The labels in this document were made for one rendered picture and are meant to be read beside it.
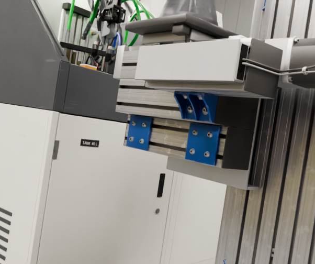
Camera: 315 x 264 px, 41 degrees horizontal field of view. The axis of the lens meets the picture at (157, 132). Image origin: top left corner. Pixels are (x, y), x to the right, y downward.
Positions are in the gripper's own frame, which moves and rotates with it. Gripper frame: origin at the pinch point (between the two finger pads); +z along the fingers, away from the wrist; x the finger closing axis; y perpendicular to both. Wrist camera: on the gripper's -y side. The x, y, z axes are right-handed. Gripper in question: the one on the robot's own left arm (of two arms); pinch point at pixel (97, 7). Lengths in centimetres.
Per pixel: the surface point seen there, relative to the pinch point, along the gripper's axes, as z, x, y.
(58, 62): 0.2, -16.2, 31.9
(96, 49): 20.9, 0.4, -2.8
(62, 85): 5.7, -15.6, 36.6
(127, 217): 59, 6, 55
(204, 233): 98, 49, 47
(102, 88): 13.4, -1.5, 30.2
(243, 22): 131, 173, -193
